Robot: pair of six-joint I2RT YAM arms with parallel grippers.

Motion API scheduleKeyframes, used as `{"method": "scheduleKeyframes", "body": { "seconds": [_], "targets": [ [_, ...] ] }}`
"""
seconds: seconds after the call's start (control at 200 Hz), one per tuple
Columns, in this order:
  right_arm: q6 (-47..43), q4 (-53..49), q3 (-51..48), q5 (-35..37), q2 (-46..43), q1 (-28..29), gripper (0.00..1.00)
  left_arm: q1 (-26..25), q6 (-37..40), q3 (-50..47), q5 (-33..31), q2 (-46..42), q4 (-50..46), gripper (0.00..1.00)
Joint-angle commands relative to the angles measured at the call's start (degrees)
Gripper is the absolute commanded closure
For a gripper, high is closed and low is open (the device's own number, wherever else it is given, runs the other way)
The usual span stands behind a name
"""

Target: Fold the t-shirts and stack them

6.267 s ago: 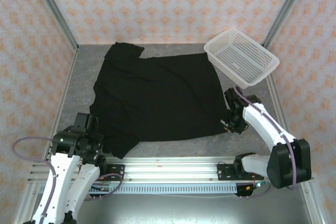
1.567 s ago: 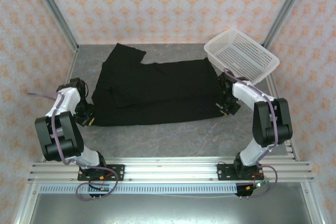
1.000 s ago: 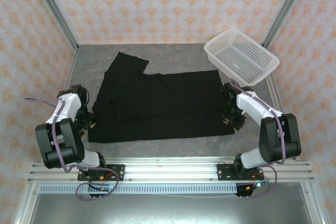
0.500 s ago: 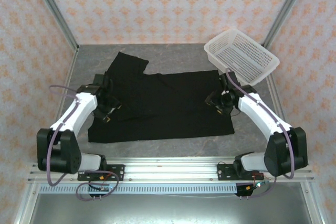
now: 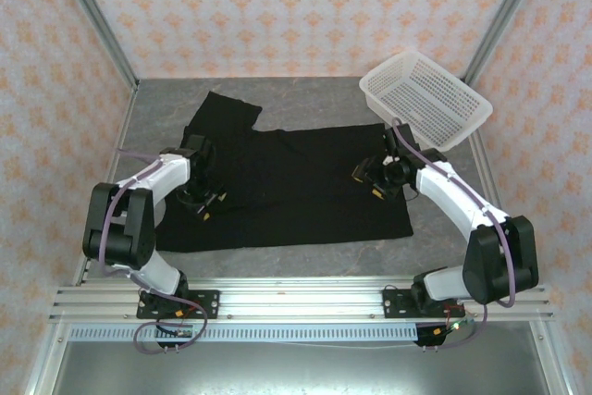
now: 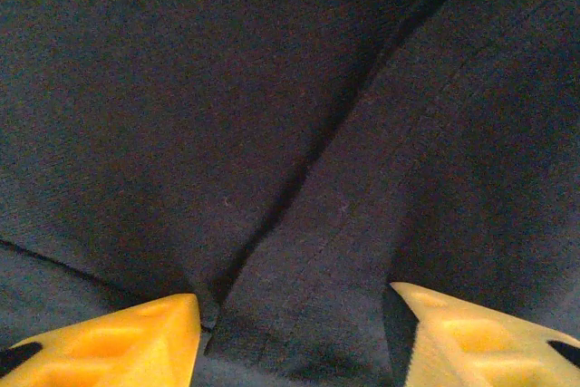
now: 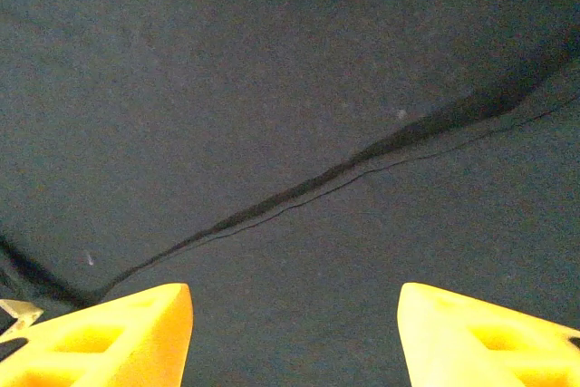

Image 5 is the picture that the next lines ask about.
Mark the aluminium table edge rail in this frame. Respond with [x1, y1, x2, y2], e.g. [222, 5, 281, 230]
[72, 83, 140, 286]
[470, 138, 510, 218]

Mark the black t-shirt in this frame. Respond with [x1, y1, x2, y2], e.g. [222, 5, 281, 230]
[154, 91, 414, 253]

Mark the grey slotted cable duct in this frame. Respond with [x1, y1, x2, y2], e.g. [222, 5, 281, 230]
[68, 323, 421, 343]

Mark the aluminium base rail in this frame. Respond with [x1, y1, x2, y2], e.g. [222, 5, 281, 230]
[48, 279, 555, 323]

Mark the grey metal sheet panel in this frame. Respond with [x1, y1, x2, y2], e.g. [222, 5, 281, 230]
[49, 341, 550, 395]

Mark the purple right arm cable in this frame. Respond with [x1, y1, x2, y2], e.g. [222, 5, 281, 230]
[390, 117, 518, 350]

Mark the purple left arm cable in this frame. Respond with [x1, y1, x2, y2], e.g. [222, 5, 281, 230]
[98, 148, 209, 355]

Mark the white plastic mesh basket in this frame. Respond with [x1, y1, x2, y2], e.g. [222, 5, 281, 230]
[358, 50, 493, 153]

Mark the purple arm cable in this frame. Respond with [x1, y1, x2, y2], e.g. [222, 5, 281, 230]
[390, 117, 518, 350]
[98, 148, 209, 355]

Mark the circuit board with green led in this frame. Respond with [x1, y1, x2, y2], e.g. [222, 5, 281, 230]
[442, 318, 478, 337]

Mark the aluminium frame post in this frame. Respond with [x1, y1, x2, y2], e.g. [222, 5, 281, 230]
[48, 0, 141, 90]
[462, 0, 550, 85]

